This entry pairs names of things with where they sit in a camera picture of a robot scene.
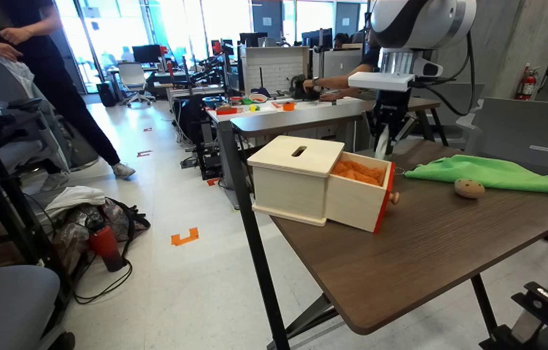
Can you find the small dark monitor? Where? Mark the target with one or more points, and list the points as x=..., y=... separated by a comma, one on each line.
x=146, y=53

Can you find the green cloth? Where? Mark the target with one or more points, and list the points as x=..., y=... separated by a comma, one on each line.
x=494, y=174

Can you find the orange filling pieces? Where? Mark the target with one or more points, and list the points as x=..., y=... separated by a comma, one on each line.
x=356, y=172

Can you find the cream wooden box with slot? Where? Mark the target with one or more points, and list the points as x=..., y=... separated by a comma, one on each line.
x=294, y=180

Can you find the grey laptop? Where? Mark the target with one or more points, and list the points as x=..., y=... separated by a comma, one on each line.
x=533, y=133

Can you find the orange item on desk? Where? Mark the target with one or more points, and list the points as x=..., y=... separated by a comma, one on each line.
x=284, y=106

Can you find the standing person in dark clothes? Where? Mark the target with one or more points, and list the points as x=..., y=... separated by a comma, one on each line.
x=47, y=71

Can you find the orange bin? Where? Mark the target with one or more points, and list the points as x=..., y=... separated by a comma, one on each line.
x=354, y=201

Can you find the grey background desk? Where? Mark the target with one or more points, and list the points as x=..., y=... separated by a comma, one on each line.
x=300, y=118

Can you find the red fire extinguisher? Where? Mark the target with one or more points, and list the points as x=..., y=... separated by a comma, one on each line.
x=529, y=85

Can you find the grey chair seat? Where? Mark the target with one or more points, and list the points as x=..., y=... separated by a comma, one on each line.
x=5, y=304

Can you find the red item on desk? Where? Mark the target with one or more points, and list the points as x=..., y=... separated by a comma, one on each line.
x=226, y=110

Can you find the white office chair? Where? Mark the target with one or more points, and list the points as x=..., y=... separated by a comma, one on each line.
x=135, y=79

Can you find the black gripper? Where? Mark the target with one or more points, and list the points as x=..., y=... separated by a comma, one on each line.
x=391, y=108

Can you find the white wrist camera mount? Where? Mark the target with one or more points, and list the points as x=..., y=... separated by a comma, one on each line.
x=382, y=81

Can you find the orange floor bracket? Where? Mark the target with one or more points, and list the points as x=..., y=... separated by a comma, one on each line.
x=185, y=238

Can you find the pile of bags and clothes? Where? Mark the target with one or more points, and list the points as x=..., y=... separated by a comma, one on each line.
x=80, y=211

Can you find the red power tool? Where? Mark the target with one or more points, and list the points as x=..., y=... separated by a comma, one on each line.
x=104, y=246

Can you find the black table leg frame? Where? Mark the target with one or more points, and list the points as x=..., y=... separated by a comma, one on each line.
x=255, y=246

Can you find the seated person in black shirt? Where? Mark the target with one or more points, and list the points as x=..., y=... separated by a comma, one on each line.
x=335, y=83

